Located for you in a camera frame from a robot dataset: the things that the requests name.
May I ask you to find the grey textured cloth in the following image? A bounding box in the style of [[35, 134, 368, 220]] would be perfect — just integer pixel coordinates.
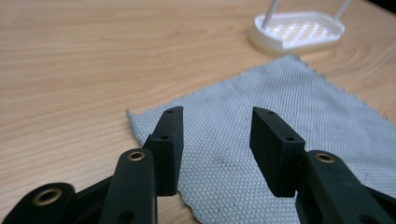
[[125, 53, 396, 224]]

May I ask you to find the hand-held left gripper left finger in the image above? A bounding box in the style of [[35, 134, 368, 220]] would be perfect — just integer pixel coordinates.
[[99, 105, 185, 224]]

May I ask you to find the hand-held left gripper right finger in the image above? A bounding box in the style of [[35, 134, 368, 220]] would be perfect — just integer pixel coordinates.
[[249, 106, 390, 224]]

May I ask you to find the white plastic drying rack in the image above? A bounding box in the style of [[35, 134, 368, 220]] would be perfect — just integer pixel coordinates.
[[247, 0, 353, 54]]

